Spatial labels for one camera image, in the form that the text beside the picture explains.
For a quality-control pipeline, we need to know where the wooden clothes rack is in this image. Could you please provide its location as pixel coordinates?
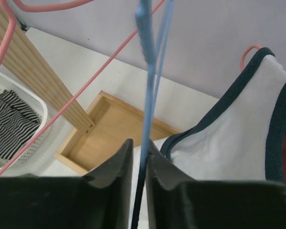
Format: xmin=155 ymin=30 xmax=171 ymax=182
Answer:
xmin=0 ymin=0 xmax=178 ymax=176

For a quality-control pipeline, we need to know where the pink hanger empty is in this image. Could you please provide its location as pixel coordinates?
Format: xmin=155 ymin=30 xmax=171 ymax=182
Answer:
xmin=0 ymin=0 xmax=166 ymax=177

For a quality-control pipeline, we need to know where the white tank top navy trim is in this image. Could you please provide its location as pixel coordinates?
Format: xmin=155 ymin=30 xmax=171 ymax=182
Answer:
xmin=128 ymin=47 xmax=286 ymax=229

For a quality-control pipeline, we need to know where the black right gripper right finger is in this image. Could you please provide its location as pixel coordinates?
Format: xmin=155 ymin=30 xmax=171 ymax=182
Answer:
xmin=146 ymin=142 xmax=286 ymax=229

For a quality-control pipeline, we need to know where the black white striped garment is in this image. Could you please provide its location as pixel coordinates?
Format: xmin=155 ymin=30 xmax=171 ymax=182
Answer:
xmin=0 ymin=90 xmax=41 ymax=160

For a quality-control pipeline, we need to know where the pink hanger with white top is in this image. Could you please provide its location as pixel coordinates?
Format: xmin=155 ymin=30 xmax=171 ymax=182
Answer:
xmin=239 ymin=44 xmax=262 ymax=71

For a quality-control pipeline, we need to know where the blue hanger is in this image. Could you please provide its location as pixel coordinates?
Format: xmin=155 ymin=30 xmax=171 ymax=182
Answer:
xmin=131 ymin=0 xmax=174 ymax=229

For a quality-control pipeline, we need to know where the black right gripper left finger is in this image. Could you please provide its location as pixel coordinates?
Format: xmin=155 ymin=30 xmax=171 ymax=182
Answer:
xmin=0 ymin=139 xmax=133 ymax=229

